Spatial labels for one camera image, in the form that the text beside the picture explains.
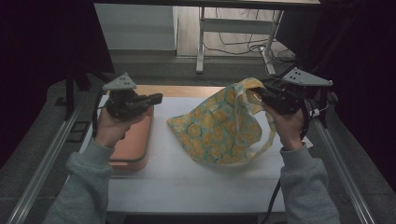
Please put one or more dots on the white power strip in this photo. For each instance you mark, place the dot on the white power strip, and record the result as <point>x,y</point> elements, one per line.
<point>308,143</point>

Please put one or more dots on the person's left hand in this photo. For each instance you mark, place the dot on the person's left hand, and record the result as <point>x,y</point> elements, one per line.
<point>109,130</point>

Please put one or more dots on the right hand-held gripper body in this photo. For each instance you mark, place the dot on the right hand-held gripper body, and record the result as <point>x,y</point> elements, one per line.
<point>285,98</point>

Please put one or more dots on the white-legged desk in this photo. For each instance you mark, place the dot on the white-legged desk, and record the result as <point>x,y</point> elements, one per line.
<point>236,26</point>

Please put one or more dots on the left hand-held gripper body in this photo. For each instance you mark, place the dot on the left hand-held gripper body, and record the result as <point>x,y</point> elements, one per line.
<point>123,104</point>

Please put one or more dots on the black metal stand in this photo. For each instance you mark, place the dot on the black metal stand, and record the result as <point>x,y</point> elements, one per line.
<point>69,93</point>
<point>324,102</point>

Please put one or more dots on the yellow floral tote bag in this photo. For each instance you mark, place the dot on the yellow floral tote bag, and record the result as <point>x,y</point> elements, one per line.
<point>218,130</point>

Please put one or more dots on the orange bin with grey rim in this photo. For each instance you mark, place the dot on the orange bin with grey rim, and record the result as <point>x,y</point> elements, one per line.
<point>137,140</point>

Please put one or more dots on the person's right hand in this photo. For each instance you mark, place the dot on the person's right hand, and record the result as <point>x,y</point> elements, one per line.
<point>288,127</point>

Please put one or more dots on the black floor plate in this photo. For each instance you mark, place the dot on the black floor plate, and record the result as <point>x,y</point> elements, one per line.
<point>78,131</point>

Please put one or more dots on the white cabinet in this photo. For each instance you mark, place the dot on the white cabinet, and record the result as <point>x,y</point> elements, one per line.
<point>137,28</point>

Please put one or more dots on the white plug connector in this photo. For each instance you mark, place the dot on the white plug connector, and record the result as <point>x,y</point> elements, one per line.
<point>316,112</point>

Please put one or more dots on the aluminium floor rail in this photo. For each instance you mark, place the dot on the aluminium floor rail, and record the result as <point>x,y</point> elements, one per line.
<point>43,168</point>
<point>342,168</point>

